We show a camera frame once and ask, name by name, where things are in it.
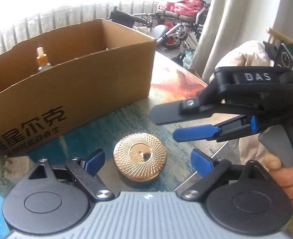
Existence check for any gold round compact case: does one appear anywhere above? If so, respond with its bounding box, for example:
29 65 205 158
113 132 168 182

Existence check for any green dropper bottle orange neck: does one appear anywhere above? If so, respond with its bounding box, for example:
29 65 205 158
36 47 52 72

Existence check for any person's right hand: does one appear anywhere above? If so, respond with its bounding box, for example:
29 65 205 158
264 152 293 204

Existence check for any blue ocean print table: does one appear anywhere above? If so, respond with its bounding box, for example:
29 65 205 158
0 51 239 239

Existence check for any beige curtain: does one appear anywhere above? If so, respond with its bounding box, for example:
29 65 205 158
190 0 281 81

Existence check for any wheelchair with pink blanket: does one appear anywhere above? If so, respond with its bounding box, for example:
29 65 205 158
109 0 210 50

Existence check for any brown cardboard box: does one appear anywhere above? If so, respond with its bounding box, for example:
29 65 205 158
0 19 157 157

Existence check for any metal balcony railing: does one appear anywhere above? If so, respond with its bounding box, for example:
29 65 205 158
0 1 153 54

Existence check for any black camera box green light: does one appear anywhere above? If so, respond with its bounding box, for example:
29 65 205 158
263 42 293 71

